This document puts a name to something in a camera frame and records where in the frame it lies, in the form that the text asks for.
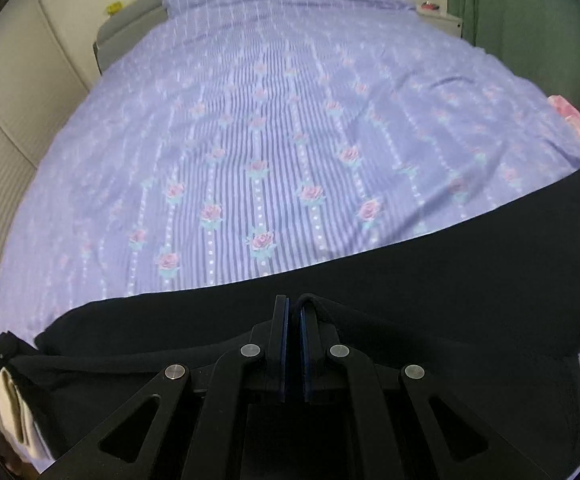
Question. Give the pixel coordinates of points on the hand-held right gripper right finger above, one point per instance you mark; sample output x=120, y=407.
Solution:
x=303, y=355

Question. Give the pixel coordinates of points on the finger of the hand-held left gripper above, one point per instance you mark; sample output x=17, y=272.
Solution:
x=7, y=344

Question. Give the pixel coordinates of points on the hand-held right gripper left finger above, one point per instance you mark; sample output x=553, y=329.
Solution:
x=283, y=355

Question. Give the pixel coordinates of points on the black pants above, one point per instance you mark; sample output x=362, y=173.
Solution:
x=460, y=280

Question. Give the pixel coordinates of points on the cream cloth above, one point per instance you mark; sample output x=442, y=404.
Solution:
x=14, y=410

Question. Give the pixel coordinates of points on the purple floral bed sheet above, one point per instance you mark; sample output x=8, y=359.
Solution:
x=290, y=150

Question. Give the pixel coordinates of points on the white wardrobe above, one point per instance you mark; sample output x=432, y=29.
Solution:
x=19, y=85

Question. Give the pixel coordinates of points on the grey bed headboard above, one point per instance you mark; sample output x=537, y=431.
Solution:
x=119, y=35

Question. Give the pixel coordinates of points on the small yellow toy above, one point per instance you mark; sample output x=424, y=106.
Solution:
x=113, y=9

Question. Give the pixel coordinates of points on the pink floral blanket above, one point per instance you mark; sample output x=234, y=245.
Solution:
x=572, y=120

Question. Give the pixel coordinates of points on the white nightstand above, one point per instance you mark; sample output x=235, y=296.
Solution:
x=442, y=22

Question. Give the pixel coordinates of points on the small pink dish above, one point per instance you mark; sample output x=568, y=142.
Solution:
x=429, y=8

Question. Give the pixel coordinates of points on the green curtain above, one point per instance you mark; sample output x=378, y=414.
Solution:
x=515, y=15

